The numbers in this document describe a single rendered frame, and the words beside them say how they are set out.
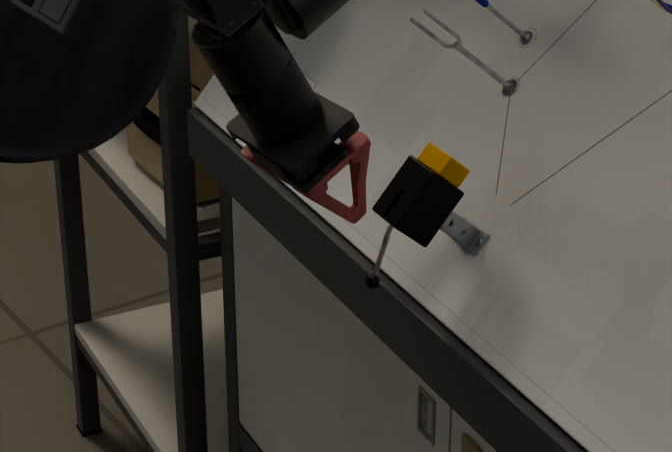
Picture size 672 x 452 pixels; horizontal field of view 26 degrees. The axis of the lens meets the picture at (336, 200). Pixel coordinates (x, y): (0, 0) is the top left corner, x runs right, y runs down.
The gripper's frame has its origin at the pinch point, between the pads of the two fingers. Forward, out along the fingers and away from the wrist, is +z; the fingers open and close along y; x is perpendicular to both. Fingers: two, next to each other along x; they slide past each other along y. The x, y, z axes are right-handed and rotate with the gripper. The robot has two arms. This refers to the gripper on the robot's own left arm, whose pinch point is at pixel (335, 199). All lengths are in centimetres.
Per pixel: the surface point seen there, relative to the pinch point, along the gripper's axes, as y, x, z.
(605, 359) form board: -16.0, -7.6, 18.8
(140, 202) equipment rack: 83, 0, 45
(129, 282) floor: 172, -2, 122
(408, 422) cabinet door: 13.6, 1.8, 40.7
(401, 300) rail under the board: 9.4, -3.2, 22.8
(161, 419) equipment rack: 88, 17, 83
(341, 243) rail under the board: 22.5, -5.0, 23.8
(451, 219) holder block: 5.5, -10.2, 15.8
